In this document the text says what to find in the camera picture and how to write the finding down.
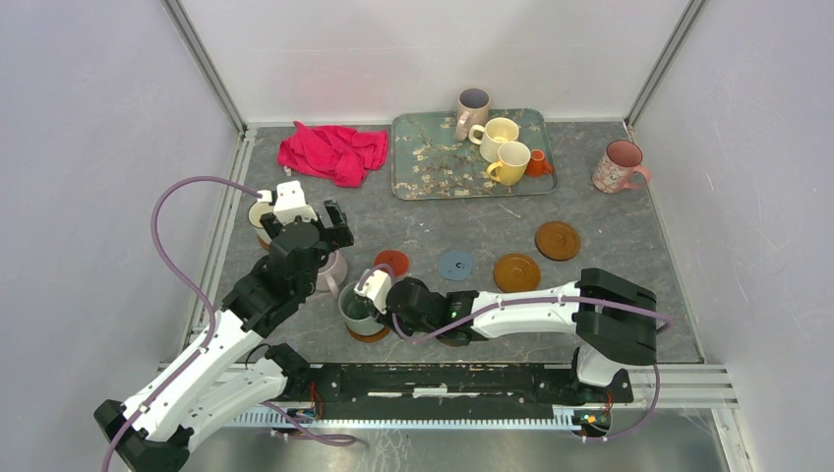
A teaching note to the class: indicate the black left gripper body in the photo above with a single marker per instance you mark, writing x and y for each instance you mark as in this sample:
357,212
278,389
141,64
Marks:
331,238

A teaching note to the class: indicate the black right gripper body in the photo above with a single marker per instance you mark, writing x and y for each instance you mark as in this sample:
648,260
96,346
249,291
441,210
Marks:
410,329

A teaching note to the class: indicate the lilac ceramic mug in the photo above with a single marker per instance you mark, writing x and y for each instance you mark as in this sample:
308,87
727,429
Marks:
332,274

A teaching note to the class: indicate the glossy wooden ridged coaster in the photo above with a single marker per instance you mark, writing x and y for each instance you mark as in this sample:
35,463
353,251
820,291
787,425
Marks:
369,338

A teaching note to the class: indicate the red round coaster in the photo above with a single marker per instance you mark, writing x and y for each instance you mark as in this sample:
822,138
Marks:
397,260

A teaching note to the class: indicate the grey-green ceramic mug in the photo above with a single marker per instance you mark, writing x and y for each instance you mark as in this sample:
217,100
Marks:
358,313

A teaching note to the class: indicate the white mug black handle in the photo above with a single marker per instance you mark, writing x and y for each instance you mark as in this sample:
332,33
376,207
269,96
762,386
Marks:
256,211

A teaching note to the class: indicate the blue round coaster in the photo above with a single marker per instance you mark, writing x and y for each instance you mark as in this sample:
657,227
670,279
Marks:
456,265

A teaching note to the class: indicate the green floral serving tray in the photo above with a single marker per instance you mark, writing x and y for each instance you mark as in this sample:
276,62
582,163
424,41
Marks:
429,163

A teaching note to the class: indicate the yellow ceramic mug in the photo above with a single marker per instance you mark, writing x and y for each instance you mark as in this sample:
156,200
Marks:
513,158

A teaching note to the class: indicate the beige pink tall mug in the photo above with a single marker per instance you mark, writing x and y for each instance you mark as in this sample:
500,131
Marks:
473,107

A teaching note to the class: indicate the pink floral patterned mug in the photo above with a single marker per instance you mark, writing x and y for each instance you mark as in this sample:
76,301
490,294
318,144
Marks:
620,168

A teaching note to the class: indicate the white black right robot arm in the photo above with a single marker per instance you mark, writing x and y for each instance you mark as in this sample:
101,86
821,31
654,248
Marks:
615,319

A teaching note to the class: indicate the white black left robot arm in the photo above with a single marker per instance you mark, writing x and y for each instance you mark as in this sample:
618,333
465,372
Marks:
157,428

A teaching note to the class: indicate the small orange cup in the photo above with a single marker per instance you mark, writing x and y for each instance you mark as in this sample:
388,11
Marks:
538,164

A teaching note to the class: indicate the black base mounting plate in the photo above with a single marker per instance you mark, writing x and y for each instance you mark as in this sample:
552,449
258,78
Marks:
448,391

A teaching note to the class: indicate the crumpled red cloth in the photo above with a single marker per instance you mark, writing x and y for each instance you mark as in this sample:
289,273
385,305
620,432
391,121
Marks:
341,154

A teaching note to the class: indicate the cream yellow mug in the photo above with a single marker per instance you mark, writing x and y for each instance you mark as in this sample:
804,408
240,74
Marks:
492,135

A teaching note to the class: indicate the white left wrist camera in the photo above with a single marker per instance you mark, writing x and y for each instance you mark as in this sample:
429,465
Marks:
290,203

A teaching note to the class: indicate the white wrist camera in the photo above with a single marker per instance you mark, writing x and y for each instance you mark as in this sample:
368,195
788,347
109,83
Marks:
374,285
290,203

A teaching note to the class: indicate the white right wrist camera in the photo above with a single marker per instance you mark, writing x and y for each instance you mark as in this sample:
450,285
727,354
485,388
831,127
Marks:
374,285

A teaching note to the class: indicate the white toothed cable rail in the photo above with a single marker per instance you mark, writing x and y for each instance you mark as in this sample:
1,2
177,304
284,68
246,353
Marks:
264,417

